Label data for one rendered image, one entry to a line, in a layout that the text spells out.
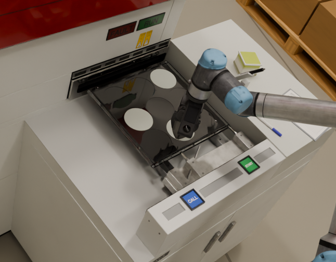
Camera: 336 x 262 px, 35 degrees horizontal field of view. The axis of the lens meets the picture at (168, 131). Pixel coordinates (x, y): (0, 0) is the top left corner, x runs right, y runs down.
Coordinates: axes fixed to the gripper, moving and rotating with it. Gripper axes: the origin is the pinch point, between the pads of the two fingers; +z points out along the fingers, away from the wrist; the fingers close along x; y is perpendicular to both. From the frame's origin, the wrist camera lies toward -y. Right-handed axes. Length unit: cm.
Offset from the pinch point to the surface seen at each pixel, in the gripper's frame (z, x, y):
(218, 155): 5.4, -15.6, 4.3
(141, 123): 3.3, 12.7, 2.9
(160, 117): 3.4, 7.4, 9.4
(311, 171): 93, -91, 101
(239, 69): -5.6, -13.6, 38.6
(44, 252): 67, 30, -21
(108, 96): 3.4, 26.6, 9.3
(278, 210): 93, -73, 64
